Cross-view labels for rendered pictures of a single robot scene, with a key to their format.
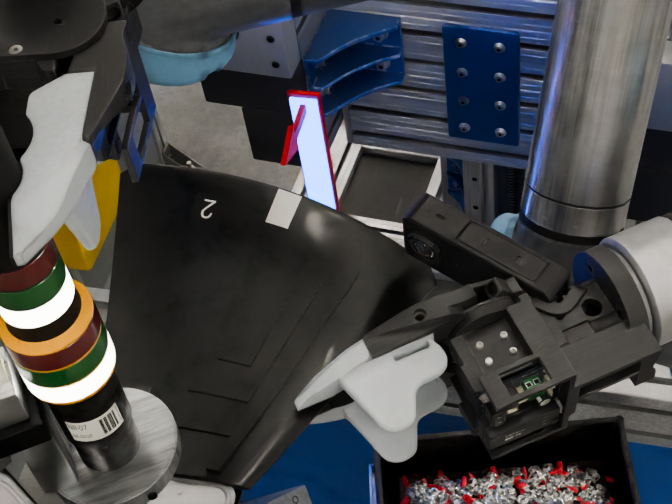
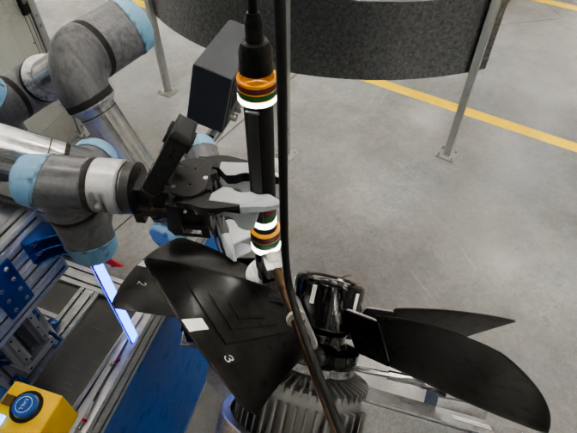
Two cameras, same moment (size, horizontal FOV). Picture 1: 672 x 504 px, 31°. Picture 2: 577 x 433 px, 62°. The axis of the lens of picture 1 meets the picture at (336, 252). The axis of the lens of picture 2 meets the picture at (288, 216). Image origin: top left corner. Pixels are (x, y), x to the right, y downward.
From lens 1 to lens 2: 68 cm
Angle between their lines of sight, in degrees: 58
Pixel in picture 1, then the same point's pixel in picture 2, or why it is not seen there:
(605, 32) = (138, 149)
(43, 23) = (195, 171)
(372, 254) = (172, 246)
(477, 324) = not seen: hidden behind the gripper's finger
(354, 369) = (231, 238)
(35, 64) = (210, 176)
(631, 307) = not seen: hidden behind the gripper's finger
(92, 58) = (214, 162)
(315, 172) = (106, 279)
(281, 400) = (230, 266)
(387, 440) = (244, 250)
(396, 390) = (239, 231)
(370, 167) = not seen: outside the picture
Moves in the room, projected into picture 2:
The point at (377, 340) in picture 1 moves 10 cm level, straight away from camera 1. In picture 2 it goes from (224, 229) to (170, 232)
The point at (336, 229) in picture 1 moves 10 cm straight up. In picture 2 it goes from (159, 253) to (148, 218)
